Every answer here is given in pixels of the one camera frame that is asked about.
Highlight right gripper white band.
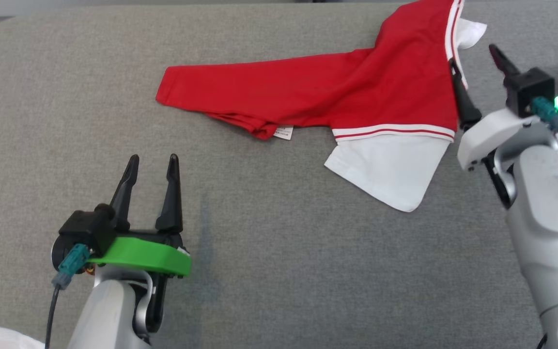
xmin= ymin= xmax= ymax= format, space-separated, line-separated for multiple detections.
xmin=449 ymin=44 xmax=558 ymax=171

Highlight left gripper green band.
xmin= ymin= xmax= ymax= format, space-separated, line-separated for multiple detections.
xmin=87 ymin=153 xmax=192 ymax=279

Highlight red shirt white striped sleeves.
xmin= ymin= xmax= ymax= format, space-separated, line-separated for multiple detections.
xmin=155 ymin=0 xmax=488 ymax=213

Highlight grey fabric sofa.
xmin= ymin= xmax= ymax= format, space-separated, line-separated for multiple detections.
xmin=0 ymin=0 xmax=558 ymax=349

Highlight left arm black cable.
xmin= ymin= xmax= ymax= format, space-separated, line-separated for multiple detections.
xmin=44 ymin=286 xmax=62 ymax=349

